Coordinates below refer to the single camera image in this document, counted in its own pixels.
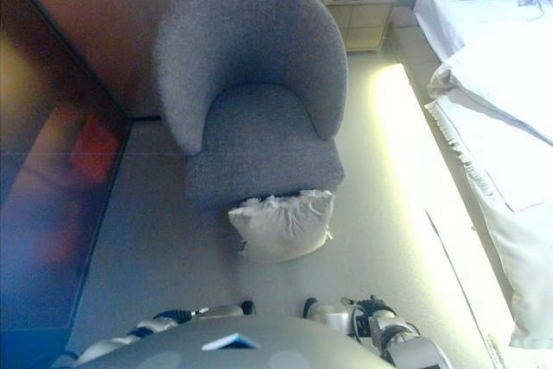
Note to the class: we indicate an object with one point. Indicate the light wooden nightstand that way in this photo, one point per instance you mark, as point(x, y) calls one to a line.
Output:
point(358, 19)

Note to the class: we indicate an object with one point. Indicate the dark screen panel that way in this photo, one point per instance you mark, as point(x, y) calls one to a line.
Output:
point(47, 161)

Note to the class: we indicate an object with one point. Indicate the grey robot torso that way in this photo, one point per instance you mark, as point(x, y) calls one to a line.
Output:
point(194, 345)

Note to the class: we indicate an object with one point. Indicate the grey fabric armchair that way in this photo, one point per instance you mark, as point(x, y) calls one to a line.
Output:
point(255, 62)

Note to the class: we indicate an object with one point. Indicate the white fringed bedspread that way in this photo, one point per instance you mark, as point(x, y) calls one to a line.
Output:
point(518, 222)

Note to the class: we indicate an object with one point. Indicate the white fringed cushion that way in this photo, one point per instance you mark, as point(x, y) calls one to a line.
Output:
point(281, 230)

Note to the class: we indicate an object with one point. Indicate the white bed sheet mattress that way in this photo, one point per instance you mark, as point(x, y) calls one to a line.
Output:
point(484, 19)

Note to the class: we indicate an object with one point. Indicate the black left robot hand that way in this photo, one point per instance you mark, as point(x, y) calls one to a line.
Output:
point(173, 317)

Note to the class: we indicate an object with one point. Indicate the white duvet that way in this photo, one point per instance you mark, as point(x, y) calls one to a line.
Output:
point(510, 84)

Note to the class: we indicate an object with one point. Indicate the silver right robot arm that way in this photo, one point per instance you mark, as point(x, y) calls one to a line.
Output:
point(415, 349)

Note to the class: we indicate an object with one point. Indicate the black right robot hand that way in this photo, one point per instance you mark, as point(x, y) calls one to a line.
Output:
point(367, 305)

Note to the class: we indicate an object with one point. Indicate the beige upholstered bed frame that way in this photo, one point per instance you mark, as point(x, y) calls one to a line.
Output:
point(404, 19)

